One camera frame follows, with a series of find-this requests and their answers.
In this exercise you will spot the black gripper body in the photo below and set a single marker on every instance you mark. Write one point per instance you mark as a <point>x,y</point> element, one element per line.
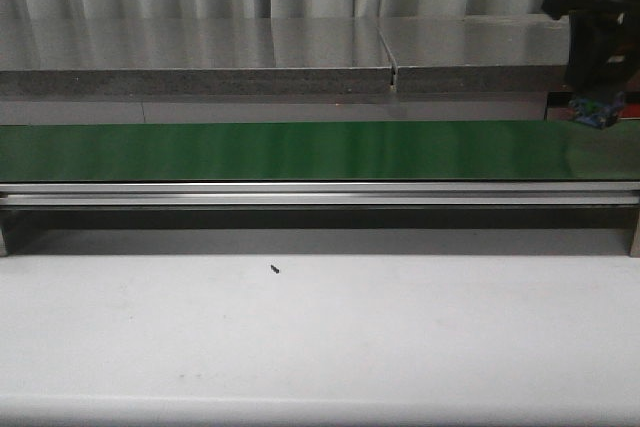
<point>604,45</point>

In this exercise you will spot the red mushroom push button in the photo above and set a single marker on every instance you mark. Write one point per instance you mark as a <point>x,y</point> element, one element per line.
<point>618,98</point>

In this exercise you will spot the red tray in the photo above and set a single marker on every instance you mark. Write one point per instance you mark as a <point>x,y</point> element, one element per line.
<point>631,112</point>

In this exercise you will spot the grey counter slab right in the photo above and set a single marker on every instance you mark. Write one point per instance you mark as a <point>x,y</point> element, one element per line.
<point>477,54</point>

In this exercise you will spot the grey counter slab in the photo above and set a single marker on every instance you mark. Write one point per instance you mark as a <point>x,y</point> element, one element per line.
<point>118,58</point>
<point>477,54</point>

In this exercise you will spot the green conveyor belt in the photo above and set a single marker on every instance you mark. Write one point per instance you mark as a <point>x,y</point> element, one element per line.
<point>321,151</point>

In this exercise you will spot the right conveyor support leg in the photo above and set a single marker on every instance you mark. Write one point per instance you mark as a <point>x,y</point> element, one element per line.
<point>634,234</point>

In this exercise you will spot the conveyor support leg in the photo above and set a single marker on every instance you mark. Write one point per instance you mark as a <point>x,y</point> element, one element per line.
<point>9,225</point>
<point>634,234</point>

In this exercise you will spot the grey counter slab left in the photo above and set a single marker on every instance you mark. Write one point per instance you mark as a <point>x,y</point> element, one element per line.
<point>118,58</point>

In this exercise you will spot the left conveyor support leg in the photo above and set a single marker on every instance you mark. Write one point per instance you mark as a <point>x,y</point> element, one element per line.
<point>9,225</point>

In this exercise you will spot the aluminium conveyor frame rail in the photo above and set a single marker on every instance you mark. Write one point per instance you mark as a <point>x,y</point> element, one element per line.
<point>319,194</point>

